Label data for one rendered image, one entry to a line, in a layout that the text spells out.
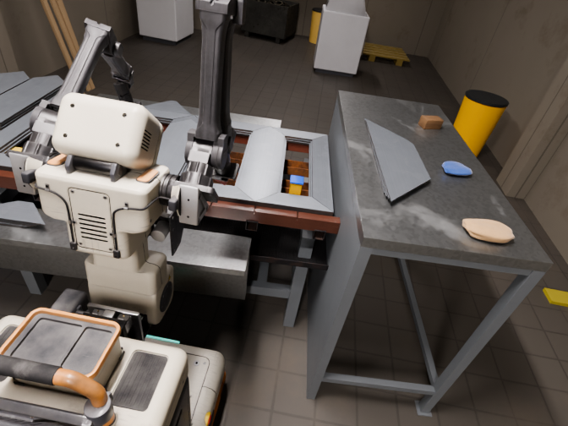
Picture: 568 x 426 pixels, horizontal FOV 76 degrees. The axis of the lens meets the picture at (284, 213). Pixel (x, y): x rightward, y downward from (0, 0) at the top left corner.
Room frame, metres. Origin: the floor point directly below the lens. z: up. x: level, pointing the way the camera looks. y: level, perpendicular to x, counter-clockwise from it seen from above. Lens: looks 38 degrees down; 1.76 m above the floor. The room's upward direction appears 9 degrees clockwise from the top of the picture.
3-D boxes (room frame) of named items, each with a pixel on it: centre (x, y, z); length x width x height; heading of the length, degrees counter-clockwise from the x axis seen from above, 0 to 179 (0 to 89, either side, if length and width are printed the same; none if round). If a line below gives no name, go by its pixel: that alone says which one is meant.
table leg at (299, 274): (1.27, -0.13, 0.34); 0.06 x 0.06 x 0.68; 2
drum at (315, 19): (8.04, -0.09, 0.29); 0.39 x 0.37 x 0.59; 88
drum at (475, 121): (3.92, -1.88, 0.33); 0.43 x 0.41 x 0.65; 88
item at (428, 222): (1.52, -0.52, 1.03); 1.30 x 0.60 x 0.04; 2
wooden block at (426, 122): (1.82, -0.66, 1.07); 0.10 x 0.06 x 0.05; 110
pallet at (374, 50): (7.71, -1.14, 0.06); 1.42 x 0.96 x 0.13; 88
